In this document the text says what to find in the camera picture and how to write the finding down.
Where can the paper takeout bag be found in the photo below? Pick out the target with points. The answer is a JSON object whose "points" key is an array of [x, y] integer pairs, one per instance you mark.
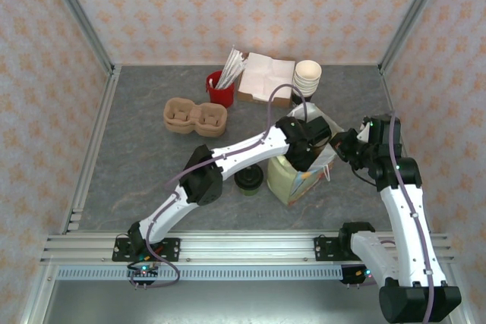
{"points": [[281, 180]]}

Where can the black plastic cup lid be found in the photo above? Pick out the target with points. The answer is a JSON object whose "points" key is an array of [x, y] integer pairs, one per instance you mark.
{"points": [[248, 180]]}

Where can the green paper coffee cup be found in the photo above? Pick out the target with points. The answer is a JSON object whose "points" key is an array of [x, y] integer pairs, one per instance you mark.
{"points": [[248, 193]]}

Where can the brown pulp cup carrier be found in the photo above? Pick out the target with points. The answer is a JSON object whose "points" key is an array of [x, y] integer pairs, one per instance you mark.
{"points": [[195, 113], [182, 131]]}

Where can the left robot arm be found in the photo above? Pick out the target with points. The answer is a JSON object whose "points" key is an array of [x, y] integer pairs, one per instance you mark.
{"points": [[247, 159]]}

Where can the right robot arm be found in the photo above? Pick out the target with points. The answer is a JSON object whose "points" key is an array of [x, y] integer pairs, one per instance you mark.
{"points": [[404, 225]]}

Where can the cardboard napkin box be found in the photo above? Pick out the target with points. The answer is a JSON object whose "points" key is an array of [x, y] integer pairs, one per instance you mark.
{"points": [[252, 98]]}

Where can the paper cup stack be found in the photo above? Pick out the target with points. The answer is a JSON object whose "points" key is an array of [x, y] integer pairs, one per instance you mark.
{"points": [[308, 73]]}

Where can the right circuit board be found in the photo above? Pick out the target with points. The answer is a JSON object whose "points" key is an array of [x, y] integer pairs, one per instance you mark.
{"points": [[365, 273]]}

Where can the circuit board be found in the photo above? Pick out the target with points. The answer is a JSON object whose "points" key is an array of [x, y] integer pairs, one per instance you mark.
{"points": [[143, 271], [365, 273]]}

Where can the grey metal panel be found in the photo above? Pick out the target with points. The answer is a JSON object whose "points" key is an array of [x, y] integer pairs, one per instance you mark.
{"points": [[247, 303]]}

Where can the left circuit board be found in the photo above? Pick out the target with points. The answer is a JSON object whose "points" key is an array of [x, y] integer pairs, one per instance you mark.
{"points": [[143, 271]]}

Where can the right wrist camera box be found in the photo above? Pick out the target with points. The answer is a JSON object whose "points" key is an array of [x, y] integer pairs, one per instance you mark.
{"points": [[365, 132]]}

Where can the black right mount plate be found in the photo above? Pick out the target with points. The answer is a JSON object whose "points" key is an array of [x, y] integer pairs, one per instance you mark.
{"points": [[324, 249]]}

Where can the black mount plate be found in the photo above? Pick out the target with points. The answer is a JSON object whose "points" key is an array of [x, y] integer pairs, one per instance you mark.
{"points": [[324, 249], [171, 249]]}

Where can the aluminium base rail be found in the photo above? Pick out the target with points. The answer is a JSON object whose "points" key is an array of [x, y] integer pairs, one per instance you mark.
{"points": [[247, 246]]}

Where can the aluminium frame post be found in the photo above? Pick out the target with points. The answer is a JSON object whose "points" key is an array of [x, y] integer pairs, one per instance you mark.
{"points": [[412, 16], [81, 16]]}

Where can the black left mount plate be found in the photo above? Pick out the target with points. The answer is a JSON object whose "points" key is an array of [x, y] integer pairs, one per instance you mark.
{"points": [[171, 249]]}

